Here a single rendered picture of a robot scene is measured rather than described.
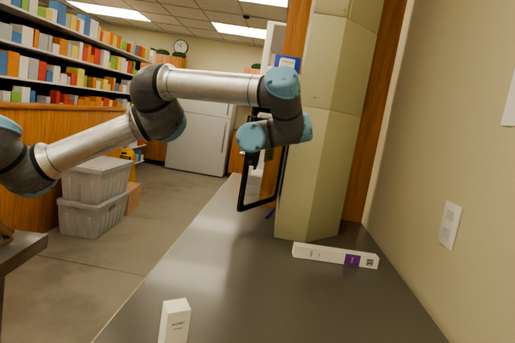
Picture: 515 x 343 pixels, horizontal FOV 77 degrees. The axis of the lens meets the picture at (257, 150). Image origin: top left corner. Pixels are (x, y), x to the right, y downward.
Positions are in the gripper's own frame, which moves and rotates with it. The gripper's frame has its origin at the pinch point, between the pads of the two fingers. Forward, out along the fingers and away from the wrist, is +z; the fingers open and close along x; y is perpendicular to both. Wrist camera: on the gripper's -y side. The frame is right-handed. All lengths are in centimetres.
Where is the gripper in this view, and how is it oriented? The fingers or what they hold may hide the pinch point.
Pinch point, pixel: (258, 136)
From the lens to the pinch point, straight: 114.0
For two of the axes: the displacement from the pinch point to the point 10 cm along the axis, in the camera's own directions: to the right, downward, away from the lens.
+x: -9.8, -1.7, 0.5
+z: 0.7, -1.1, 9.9
